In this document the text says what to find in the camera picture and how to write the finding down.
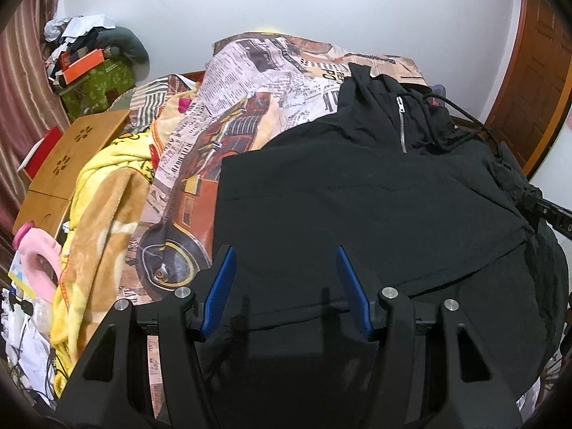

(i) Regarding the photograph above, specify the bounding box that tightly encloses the pile of clothes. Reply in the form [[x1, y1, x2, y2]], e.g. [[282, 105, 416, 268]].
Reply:
[[44, 14, 118, 59]]

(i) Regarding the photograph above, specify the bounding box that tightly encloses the grey pillow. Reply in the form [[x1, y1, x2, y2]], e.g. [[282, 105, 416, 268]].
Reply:
[[95, 27, 150, 64]]

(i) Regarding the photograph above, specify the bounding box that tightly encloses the wooden door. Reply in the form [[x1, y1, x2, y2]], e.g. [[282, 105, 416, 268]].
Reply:
[[485, 0, 572, 179]]

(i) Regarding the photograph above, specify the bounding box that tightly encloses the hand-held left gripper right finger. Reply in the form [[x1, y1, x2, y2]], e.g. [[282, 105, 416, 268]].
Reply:
[[336, 246, 526, 429]]

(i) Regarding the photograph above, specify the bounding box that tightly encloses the striped brown curtain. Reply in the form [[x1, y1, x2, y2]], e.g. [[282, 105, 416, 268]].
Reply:
[[0, 0, 72, 278]]

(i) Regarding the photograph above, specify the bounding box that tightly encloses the green patterned storage box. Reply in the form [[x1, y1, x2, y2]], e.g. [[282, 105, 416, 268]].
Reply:
[[58, 57, 135, 122]]

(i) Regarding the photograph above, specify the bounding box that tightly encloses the newspaper print bedsheet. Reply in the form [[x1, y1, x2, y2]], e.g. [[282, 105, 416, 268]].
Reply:
[[114, 32, 432, 416]]

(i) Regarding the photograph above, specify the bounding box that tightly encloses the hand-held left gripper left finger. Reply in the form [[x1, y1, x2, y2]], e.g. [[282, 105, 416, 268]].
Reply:
[[54, 245, 237, 429]]

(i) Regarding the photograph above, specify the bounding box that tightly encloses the yellow fleece blanket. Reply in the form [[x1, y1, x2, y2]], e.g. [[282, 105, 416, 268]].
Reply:
[[50, 92, 202, 400]]

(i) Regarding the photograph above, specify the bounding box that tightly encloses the white clutter pile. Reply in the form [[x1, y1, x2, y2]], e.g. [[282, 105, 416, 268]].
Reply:
[[0, 250, 61, 405]]

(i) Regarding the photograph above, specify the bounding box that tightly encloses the black zip hoodie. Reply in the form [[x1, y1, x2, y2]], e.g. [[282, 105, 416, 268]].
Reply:
[[197, 63, 570, 429]]

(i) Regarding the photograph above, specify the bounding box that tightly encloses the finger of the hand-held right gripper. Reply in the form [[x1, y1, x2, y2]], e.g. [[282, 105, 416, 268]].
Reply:
[[517, 182, 572, 239]]

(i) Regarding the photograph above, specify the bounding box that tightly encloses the pink plush ring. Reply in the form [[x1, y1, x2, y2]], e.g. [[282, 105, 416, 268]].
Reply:
[[13, 221, 63, 302]]

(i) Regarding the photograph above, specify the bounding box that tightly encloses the wooden lap desk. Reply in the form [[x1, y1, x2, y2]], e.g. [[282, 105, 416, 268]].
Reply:
[[13, 109, 131, 240]]

